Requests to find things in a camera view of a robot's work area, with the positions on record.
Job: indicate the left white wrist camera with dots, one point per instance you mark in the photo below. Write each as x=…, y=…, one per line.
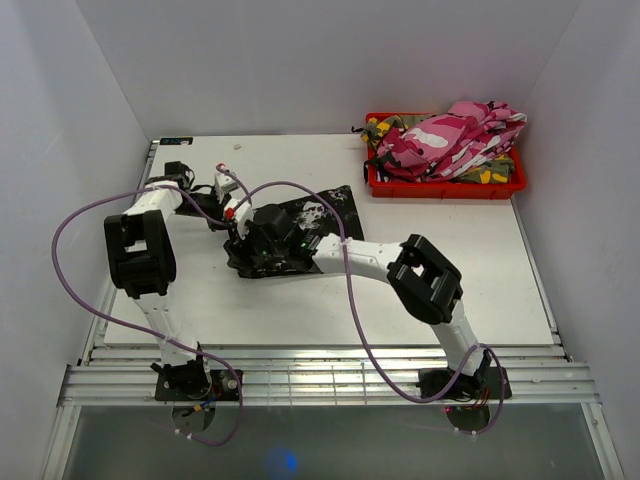
x=224, y=184

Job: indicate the red plastic bin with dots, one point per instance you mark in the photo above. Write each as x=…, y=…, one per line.
x=448, y=190

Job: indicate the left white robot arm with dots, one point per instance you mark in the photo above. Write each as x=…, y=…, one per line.
x=143, y=265

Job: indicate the black white splatter trousers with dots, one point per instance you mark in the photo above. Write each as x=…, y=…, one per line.
x=303, y=222

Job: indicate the aluminium rail frame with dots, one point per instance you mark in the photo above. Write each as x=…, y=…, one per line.
x=297, y=345

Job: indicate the pink camouflage trousers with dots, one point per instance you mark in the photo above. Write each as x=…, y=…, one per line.
x=444, y=147

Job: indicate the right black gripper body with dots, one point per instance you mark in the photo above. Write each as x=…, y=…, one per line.
x=256, y=246

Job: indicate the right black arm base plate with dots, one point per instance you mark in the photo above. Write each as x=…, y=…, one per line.
x=489, y=385

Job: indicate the small blue label sticker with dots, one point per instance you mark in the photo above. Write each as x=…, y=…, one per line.
x=175, y=141

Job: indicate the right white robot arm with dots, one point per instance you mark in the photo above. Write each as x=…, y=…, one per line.
x=427, y=284

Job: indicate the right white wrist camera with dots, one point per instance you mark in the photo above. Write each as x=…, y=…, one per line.
x=239, y=214

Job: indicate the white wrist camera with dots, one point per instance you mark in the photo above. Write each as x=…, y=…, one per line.
x=224, y=184
x=239, y=214

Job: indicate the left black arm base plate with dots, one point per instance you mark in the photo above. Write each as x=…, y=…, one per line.
x=224, y=387

